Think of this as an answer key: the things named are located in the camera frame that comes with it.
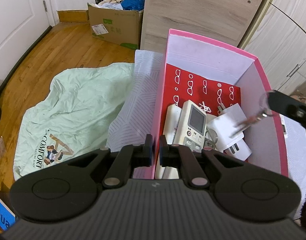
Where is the white remote control with screen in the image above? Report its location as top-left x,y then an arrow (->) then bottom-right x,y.
173,100 -> 206,153

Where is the pink cardboard box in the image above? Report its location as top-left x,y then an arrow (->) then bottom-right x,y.
132,29 -> 289,180

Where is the white power bank with label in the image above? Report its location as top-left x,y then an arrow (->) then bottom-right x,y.
155,104 -> 182,179

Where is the white power adapter plug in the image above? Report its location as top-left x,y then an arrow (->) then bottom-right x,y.
207,103 -> 252,161

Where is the white patterned table cover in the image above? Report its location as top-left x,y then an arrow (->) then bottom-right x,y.
106,50 -> 164,152

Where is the mint green cloth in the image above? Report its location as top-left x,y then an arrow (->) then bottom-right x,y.
13,62 -> 135,179

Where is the red glasses-print sheet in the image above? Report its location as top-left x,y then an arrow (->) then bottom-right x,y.
162,64 -> 241,116

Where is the white wardrobe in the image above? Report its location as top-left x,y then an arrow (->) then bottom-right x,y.
245,0 -> 306,97

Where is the blue printed box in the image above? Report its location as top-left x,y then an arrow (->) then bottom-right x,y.
0,198 -> 16,231

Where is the wooden board panel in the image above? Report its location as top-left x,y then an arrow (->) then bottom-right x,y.
141,0 -> 262,53

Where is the brown cardboard box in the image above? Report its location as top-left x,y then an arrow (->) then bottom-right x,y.
88,4 -> 143,50

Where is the blue plastic bag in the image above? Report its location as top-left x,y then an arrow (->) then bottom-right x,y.
121,0 -> 145,11

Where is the white door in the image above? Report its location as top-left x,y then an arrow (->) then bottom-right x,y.
0,0 -> 50,87

